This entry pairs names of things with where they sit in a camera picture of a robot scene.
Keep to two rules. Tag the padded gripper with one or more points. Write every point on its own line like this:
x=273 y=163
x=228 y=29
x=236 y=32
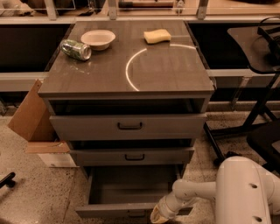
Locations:
x=167 y=206

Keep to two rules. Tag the grey bottom drawer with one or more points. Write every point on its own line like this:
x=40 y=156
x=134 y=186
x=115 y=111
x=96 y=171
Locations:
x=127 y=191

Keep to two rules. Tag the grey drawer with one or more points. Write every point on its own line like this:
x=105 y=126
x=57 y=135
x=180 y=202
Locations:
x=127 y=127
x=127 y=191
x=137 y=156

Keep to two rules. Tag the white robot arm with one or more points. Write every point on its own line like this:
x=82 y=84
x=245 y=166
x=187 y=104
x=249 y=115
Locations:
x=244 y=193

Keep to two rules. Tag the grey middle drawer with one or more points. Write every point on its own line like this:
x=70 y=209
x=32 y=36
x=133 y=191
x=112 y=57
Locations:
x=137 y=156

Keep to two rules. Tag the grey top drawer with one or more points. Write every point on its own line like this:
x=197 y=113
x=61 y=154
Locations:
x=127 y=127

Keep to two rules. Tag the grey drawer cabinet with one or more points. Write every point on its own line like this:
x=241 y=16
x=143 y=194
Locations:
x=131 y=77

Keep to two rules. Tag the black office chair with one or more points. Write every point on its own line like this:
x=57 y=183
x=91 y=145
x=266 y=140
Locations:
x=264 y=139

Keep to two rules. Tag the black chair caster left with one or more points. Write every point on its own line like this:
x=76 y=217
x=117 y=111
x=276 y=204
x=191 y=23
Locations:
x=8 y=180

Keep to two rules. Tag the brown cardboard box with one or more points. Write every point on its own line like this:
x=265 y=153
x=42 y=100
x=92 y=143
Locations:
x=31 y=122

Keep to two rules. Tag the yellow sponge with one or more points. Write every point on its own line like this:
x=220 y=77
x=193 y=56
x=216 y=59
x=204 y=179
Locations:
x=157 y=36

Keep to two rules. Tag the white bowl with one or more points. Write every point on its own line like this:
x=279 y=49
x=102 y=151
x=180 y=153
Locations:
x=98 y=40

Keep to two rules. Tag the black side table stand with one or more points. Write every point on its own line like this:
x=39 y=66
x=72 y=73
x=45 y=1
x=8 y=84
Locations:
x=260 y=44

